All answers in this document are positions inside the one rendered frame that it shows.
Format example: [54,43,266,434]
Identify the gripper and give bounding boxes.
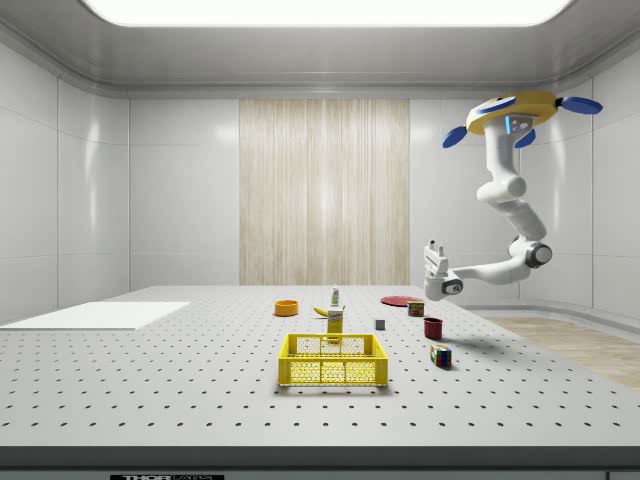
[423,240,452,278]

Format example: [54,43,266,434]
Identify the red plate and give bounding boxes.
[379,294,426,308]

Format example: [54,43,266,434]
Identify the red mug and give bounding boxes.
[422,316,447,341]

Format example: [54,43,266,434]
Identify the puzzle cube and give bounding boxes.
[429,343,454,370]

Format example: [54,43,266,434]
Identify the yellow white carton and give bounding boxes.
[326,307,345,347]

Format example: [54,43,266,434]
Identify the yellow basket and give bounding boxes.
[277,332,391,389]

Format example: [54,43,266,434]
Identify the drone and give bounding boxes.
[440,89,605,151]

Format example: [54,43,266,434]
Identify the white board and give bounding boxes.
[0,300,192,332]

